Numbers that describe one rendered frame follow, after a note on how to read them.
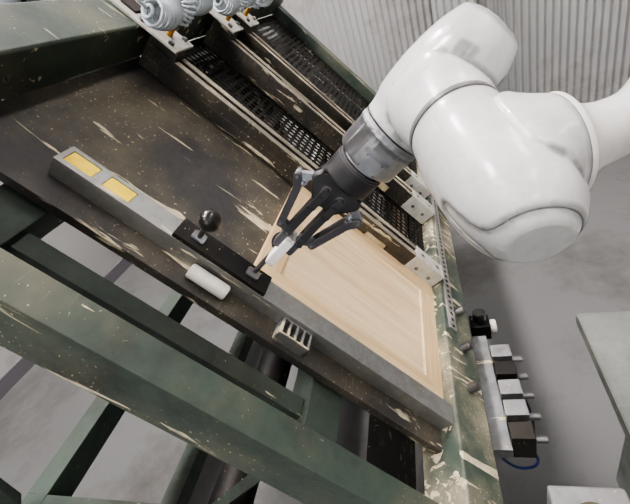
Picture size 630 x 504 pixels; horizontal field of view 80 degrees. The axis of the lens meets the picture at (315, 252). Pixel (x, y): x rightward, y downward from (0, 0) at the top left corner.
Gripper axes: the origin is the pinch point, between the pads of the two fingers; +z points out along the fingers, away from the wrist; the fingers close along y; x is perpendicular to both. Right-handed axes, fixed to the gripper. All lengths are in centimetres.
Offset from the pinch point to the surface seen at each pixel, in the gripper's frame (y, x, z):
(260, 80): -28, 91, 14
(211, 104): -30, 50, 12
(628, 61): 163, 305, -106
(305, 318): 14.0, 2.5, 12.9
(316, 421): 25.7, -11.1, 20.4
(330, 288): 19.5, 18.1, 15.2
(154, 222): -19.4, 1.4, 13.0
